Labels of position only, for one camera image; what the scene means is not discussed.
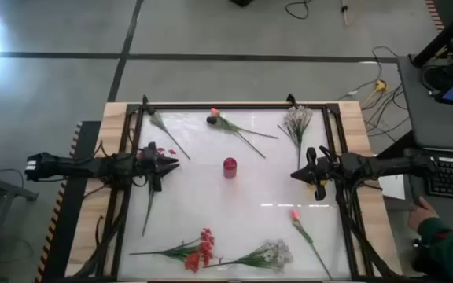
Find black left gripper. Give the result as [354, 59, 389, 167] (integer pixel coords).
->
[136, 141, 181, 193]

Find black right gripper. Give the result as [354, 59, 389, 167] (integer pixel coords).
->
[290, 145, 344, 202]

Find dark purple artificial tulip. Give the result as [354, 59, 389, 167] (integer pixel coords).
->
[147, 108, 192, 161]
[205, 116, 267, 160]

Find red artificial flower bunch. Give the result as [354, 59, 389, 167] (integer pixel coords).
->
[128, 227, 216, 274]
[142, 147, 179, 238]

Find white artificial flower bunch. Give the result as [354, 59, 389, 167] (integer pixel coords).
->
[202, 238, 294, 273]
[277, 105, 314, 171]

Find red glass vase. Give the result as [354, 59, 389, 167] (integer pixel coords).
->
[223, 156, 238, 180]

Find wooden table board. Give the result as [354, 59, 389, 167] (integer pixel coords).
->
[64, 101, 403, 278]

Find white paper sheet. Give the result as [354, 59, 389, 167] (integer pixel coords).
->
[377, 172, 407, 200]

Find black hazard-striped base beam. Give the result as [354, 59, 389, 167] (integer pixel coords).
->
[33, 120, 101, 283]

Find person's hand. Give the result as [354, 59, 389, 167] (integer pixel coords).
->
[407, 196, 440, 233]

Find person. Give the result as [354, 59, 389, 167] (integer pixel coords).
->
[413, 218, 453, 283]

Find grey metal stand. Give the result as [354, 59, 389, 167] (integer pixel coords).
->
[0, 156, 39, 276]

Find black diagonal pole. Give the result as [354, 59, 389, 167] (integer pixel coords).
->
[411, 0, 453, 68]

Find orange black hazard strip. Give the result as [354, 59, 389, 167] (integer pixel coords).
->
[425, 0, 446, 32]

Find black aluminium table frame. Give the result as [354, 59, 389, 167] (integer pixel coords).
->
[108, 102, 373, 282]

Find black cable bundle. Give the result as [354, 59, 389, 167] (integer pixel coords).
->
[71, 214, 127, 278]
[334, 184, 399, 278]

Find tangled black floor cables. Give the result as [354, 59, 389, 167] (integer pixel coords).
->
[363, 46, 412, 138]

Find yellow plug cable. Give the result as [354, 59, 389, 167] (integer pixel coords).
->
[362, 79, 388, 109]

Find coiled black cable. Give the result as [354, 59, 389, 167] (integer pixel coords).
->
[421, 64, 453, 94]

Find black floor cable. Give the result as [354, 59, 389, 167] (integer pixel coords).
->
[284, 0, 312, 20]

